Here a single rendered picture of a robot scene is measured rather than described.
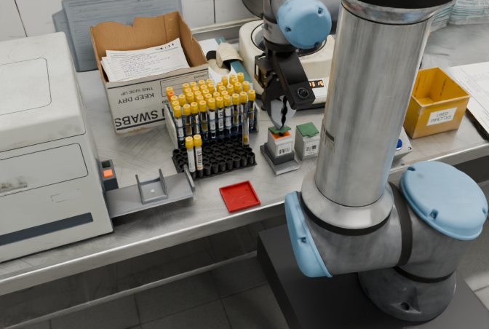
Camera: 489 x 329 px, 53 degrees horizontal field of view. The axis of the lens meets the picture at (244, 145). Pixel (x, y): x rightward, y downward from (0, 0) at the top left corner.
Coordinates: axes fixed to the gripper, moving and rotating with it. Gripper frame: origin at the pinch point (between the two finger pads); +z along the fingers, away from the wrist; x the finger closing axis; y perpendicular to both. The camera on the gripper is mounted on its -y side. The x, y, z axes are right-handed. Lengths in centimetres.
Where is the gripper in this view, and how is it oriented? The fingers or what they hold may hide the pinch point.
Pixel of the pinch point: (281, 125)
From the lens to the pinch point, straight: 104.0
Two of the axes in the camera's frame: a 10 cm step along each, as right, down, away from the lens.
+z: 0.0, 7.5, 6.7
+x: -9.3, 2.5, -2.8
